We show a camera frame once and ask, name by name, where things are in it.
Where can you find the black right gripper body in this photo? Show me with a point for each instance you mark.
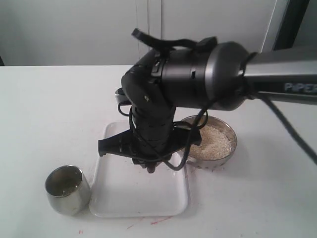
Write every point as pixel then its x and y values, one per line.
pixel 147 153

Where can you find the steel bowl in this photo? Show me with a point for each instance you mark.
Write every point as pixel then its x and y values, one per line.
pixel 231 135

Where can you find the stainless steel cup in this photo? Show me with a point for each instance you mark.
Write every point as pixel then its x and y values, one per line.
pixel 67 190

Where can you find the white uncooked rice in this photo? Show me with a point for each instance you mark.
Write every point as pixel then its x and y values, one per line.
pixel 214 145

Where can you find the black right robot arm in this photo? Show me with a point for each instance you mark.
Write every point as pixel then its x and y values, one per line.
pixel 170 93

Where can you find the white rectangular plastic tray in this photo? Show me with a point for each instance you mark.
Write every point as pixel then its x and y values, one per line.
pixel 122 189

